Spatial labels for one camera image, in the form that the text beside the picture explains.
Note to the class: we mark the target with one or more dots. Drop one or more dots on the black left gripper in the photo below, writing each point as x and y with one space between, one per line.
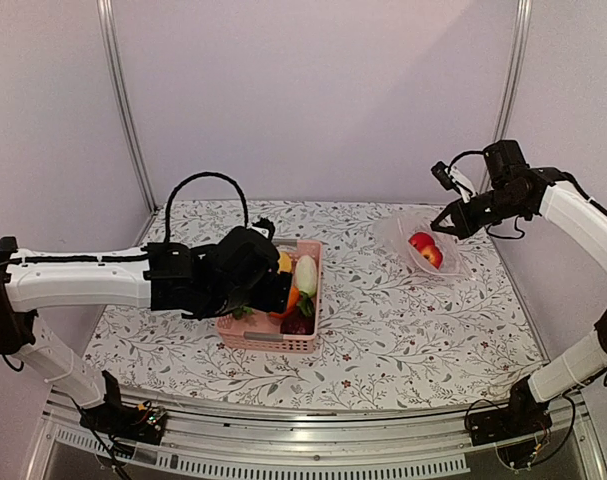
275 295

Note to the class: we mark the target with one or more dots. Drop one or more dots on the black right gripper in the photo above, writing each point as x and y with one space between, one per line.
465 226

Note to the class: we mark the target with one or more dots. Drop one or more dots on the dark purple fruit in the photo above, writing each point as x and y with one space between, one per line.
296 323

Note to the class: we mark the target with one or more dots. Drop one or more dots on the red pomegranate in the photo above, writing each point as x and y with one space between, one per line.
433 255

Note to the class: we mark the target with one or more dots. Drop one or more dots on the pink plastic basket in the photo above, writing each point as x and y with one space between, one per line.
262 332

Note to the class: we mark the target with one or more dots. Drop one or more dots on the clear zip top bag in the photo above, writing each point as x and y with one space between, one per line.
408 234

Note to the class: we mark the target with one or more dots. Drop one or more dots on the red apple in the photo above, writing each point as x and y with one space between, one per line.
421 240

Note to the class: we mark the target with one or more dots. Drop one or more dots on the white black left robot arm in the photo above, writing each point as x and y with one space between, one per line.
203 282

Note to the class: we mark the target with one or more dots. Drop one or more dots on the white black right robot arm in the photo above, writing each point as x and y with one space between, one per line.
523 192

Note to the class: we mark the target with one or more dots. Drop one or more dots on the orange tangerine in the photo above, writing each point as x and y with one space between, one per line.
293 299

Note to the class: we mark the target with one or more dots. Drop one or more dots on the yellow peach fruit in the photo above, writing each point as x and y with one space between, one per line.
285 262

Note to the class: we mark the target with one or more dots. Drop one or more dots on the green leafy vegetable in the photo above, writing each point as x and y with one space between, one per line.
305 305

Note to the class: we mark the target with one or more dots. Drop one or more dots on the white eggplant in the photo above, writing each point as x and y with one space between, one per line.
306 275

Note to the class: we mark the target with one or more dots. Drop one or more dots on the floral patterned table mat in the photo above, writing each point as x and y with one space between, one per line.
390 336

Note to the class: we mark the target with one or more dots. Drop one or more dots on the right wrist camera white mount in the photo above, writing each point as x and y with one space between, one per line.
450 178

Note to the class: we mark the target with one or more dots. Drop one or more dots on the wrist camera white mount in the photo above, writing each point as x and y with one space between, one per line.
450 178
265 227

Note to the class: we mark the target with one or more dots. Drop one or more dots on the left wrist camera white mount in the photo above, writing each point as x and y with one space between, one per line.
265 227

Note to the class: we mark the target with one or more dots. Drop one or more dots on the aluminium front rail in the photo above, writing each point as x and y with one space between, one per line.
207 439

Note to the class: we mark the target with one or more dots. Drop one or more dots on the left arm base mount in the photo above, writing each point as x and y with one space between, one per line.
144 423

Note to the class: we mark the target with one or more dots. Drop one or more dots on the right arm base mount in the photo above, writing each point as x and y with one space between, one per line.
489 423

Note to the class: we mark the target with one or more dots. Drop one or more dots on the right aluminium frame post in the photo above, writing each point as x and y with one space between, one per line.
515 66

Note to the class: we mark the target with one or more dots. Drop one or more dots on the aluminium frame post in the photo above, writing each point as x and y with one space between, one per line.
515 66
108 29

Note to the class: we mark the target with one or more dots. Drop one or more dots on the left aluminium frame post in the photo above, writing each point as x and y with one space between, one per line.
108 29

